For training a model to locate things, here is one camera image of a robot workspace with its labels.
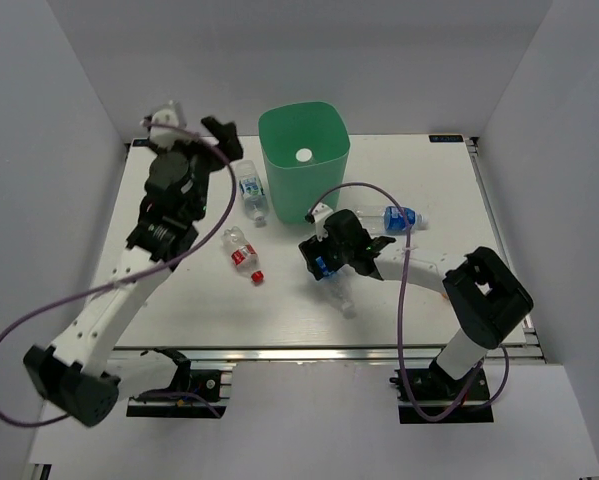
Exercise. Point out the aluminium frame rail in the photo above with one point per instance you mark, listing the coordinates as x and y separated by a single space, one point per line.
523 353

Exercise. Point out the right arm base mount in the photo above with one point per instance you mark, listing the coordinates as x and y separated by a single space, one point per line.
434 396

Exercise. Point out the crushed bottle red label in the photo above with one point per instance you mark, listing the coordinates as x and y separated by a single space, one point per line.
243 256

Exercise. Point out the clear bottle blue label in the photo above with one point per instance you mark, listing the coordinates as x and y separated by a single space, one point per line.
388 220

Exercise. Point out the crushed bottle blue label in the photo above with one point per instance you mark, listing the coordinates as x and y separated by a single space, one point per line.
337 288

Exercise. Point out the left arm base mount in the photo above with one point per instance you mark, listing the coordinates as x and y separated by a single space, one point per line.
192 392

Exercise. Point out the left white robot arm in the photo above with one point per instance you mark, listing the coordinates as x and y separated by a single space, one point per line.
75 372

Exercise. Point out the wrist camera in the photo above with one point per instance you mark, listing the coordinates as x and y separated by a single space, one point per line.
317 217
165 125

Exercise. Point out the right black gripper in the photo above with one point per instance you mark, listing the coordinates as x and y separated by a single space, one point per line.
312 249

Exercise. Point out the green plastic bin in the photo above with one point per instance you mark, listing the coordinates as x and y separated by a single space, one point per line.
293 186

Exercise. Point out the bottle green blue label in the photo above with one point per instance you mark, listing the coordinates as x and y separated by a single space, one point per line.
254 199

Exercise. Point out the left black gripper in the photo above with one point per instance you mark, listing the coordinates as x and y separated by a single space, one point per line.
226 134

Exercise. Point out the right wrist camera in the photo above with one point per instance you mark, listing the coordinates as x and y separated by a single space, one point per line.
317 217

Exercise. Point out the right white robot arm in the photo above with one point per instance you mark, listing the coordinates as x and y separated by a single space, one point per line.
487 299

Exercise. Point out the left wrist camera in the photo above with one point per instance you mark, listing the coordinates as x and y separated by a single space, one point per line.
165 125

